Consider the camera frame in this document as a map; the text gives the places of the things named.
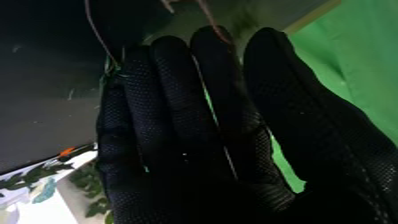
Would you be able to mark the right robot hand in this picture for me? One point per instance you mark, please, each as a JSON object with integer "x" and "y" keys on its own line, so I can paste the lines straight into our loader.
{"x": 178, "y": 160}

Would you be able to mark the bunch of green sprigs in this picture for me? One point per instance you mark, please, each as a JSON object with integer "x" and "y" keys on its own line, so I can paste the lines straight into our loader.
{"x": 90, "y": 180}

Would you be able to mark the blue flower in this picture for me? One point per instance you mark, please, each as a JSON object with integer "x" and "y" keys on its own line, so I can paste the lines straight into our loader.
{"x": 45, "y": 196}

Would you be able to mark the white sheet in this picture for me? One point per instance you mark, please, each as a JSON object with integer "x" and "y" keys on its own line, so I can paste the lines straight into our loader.
{"x": 54, "y": 213}

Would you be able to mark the dark mat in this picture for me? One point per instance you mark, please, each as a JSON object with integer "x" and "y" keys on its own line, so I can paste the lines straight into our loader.
{"x": 42, "y": 83}

